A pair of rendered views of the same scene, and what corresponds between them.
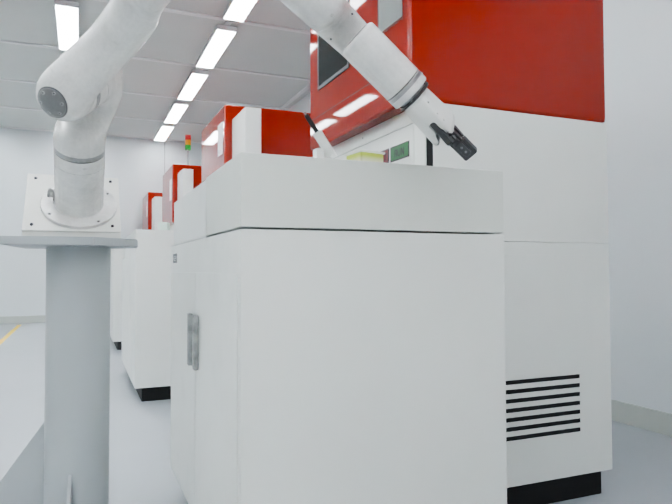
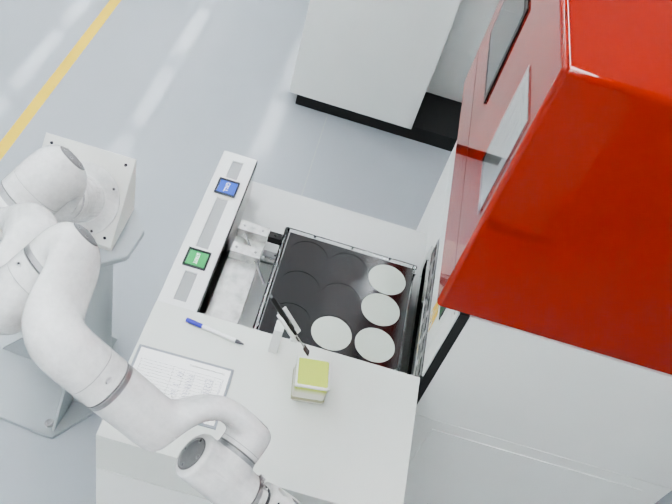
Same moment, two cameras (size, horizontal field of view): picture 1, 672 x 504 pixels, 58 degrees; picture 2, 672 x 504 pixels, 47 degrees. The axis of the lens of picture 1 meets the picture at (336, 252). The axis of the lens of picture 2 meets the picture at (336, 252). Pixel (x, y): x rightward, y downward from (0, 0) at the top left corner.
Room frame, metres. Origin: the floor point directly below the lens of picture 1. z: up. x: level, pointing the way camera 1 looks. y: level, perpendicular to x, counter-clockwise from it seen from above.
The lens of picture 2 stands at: (0.64, -0.35, 2.41)
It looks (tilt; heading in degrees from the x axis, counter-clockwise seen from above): 47 degrees down; 19
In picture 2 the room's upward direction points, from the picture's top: 19 degrees clockwise
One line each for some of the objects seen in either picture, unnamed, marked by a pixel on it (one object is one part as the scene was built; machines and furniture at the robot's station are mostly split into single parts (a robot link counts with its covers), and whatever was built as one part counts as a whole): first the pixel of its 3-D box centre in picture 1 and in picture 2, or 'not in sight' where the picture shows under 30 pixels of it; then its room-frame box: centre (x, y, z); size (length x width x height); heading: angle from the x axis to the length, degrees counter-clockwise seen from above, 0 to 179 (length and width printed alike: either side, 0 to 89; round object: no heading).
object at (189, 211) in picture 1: (203, 217); (208, 241); (1.76, 0.38, 0.89); 0.55 x 0.09 x 0.14; 23
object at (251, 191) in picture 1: (350, 204); (265, 420); (1.45, -0.04, 0.89); 0.62 x 0.35 x 0.14; 113
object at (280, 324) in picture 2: (324, 156); (285, 332); (1.57, 0.03, 1.03); 0.06 x 0.04 x 0.13; 113
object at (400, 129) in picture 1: (366, 188); (447, 239); (2.10, -0.11, 1.02); 0.81 x 0.03 x 0.40; 23
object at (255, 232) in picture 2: not in sight; (253, 231); (1.86, 0.32, 0.89); 0.08 x 0.03 x 0.03; 113
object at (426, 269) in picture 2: not in sight; (419, 319); (1.94, -0.16, 0.89); 0.44 x 0.02 x 0.10; 23
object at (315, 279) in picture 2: not in sight; (340, 299); (1.84, 0.02, 0.90); 0.34 x 0.34 x 0.01; 23
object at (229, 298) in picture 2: not in sight; (235, 282); (1.72, 0.26, 0.87); 0.36 x 0.08 x 0.03; 23
